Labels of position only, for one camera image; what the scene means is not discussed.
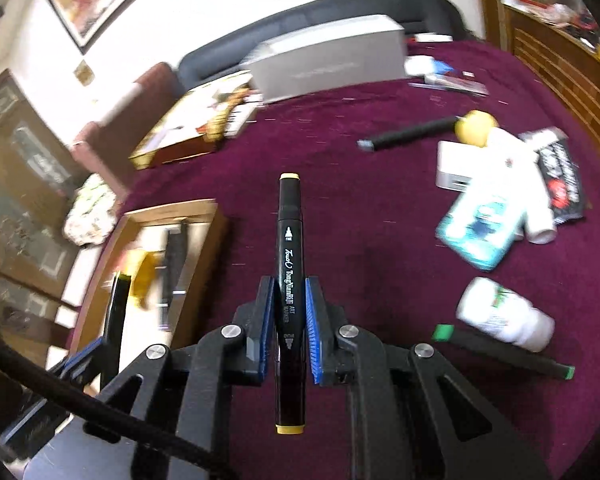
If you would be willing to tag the flat yellow cardboard box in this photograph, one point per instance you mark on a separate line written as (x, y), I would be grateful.
(180, 135)

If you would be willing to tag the teal and white box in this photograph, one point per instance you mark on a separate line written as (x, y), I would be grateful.
(480, 230)

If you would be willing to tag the wooden chair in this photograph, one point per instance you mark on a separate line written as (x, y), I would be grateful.
(10, 280)

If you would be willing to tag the floral cushion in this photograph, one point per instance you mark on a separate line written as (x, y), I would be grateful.
(90, 210)

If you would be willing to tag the small gold wall plate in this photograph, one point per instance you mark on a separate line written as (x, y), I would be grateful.
(83, 71)

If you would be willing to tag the grey cardboard box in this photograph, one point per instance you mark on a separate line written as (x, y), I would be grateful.
(330, 60)

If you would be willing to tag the white pill bottle green label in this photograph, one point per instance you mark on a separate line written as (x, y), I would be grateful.
(500, 310)

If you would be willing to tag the black marker with green caps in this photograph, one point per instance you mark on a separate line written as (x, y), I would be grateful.
(505, 352)

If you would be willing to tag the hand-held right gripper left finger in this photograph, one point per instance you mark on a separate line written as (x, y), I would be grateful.
(264, 332)

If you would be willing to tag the black sofa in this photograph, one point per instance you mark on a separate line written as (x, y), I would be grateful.
(330, 10)

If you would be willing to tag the black snack packet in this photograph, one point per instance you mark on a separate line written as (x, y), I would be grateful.
(562, 180)

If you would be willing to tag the yellow head rubber mallet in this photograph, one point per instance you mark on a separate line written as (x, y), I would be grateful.
(410, 135)

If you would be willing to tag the maroon chair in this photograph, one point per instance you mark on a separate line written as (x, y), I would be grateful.
(125, 125)

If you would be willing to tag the red and white packet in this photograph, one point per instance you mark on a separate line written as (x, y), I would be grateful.
(430, 38)

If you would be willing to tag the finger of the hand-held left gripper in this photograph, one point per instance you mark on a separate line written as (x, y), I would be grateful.
(27, 427)
(82, 362)

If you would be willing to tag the white charger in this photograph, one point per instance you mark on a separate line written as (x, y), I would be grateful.
(452, 165)

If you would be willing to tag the white bottle blue cap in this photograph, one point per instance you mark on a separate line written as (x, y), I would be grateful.
(425, 65)

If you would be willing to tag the dark wood glass cabinet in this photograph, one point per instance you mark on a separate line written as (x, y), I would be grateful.
(25, 185)

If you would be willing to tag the wooden tray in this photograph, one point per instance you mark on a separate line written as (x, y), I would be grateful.
(200, 225)

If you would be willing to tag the black marker with yellow caps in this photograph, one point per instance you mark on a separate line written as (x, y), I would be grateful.
(287, 240)

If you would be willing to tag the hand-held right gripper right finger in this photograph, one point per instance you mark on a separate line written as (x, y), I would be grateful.
(314, 340)

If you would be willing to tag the yellow item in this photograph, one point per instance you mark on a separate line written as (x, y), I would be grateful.
(142, 270)

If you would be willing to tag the black marker yellow-green cap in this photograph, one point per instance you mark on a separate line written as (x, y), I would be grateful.
(116, 320)

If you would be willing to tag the wooden lattice cabinet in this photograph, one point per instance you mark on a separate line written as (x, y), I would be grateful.
(555, 60)

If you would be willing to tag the plain white bottle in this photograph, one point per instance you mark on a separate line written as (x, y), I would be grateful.
(540, 220)

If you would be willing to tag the clear pack of pens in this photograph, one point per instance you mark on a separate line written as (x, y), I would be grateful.
(450, 84)

